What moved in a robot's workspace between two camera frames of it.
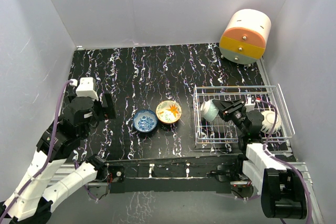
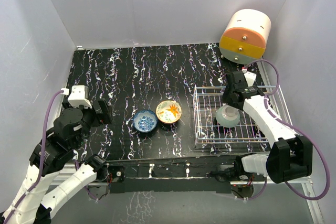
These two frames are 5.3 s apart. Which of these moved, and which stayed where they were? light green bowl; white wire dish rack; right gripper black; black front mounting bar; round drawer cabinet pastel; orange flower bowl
Moved: light green bowl; right gripper black
Stayed: black front mounting bar; white wire dish rack; orange flower bowl; round drawer cabinet pastel
